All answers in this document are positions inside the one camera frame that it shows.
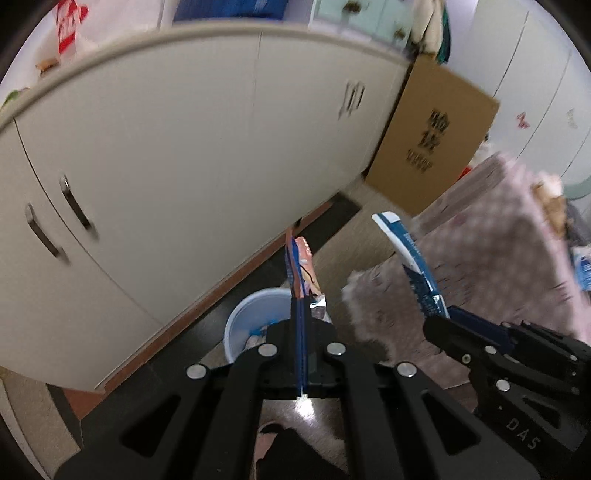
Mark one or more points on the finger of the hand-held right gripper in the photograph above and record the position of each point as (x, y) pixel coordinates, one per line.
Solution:
(452, 341)
(471, 321)

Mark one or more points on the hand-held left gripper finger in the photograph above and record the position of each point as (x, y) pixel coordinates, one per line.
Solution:
(296, 341)
(305, 341)

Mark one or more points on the blue plastic bin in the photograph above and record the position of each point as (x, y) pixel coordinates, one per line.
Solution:
(244, 318)

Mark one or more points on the pink snack wrapper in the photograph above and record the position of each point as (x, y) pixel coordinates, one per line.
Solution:
(304, 263)

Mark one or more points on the blue white packet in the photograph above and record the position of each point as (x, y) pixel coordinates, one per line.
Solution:
(415, 263)

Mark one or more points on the blue wrapper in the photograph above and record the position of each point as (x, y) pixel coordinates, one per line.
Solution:
(584, 272)

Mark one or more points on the brown wrapper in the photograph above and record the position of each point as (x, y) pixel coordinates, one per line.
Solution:
(551, 203)

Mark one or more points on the pink checkered tablecloth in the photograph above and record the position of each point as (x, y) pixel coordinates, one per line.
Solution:
(485, 240)

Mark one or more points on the brown cardboard box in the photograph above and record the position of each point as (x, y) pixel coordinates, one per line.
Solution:
(406, 138)

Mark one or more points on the pink butterfly sticker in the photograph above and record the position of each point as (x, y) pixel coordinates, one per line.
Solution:
(522, 120)

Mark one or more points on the pale butterfly sticker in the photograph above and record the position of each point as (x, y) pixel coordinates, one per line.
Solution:
(571, 117)

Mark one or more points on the white low cabinet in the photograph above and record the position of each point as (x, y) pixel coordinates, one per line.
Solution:
(184, 138)

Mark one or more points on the white wardrobe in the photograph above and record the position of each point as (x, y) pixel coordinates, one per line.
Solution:
(508, 55)

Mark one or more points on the dark hanging jacket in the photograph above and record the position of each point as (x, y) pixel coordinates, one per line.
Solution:
(445, 37)

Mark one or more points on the cream hanging jacket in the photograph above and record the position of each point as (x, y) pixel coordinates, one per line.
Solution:
(427, 23)

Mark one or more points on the teal drawer unit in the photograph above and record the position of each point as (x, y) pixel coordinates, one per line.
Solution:
(364, 16)

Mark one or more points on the blue woven bag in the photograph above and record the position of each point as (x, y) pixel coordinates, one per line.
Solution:
(231, 7)

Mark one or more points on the small brown toy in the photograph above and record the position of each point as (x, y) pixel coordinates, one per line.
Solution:
(47, 66)

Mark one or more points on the small green wrapper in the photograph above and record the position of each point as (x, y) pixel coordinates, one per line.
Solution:
(11, 98)

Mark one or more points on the white plastic bag red print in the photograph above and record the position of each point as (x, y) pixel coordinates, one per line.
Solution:
(69, 23)

